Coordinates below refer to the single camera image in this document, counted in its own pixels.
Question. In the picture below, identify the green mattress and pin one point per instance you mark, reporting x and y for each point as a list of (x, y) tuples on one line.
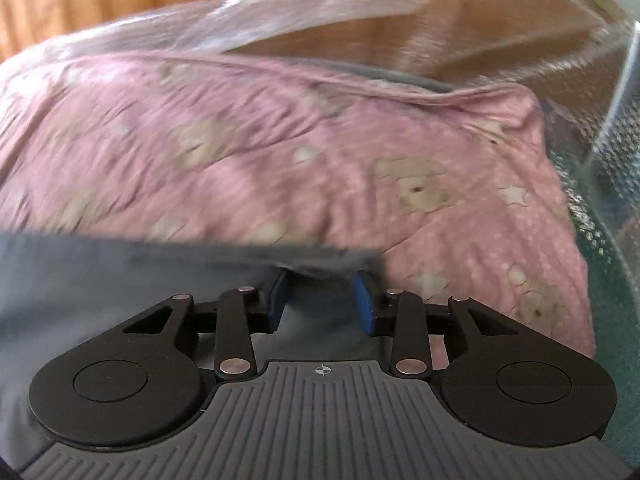
[(617, 320)]

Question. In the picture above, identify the clear bubble wrap sheet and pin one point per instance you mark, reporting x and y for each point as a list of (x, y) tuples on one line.
[(617, 160)]

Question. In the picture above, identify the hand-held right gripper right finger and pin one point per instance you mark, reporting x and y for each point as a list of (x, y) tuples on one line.
[(364, 305)]

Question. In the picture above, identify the pink bear-print blanket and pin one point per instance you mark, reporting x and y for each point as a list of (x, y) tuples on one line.
[(250, 160)]

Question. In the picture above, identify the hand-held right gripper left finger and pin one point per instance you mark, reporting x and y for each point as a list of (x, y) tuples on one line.
[(279, 300)]

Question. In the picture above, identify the grey pants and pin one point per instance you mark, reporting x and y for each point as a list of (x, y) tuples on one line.
[(100, 300)]

